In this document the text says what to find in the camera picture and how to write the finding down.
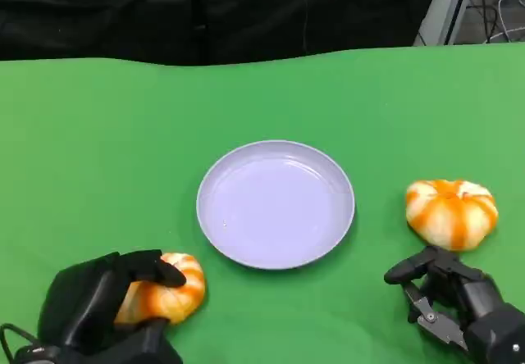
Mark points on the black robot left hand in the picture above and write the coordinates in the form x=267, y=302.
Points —
x=82, y=294

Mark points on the black curtain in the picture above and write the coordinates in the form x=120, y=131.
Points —
x=143, y=11

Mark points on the grey metal frame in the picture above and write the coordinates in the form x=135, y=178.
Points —
x=443, y=11

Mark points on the orange white toy bread roll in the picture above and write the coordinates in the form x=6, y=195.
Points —
x=172, y=302
x=451, y=216

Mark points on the lilac plate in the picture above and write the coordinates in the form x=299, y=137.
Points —
x=275, y=208

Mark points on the green cloth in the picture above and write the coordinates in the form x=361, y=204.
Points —
x=123, y=134

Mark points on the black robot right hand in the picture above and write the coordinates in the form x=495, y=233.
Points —
x=480, y=302

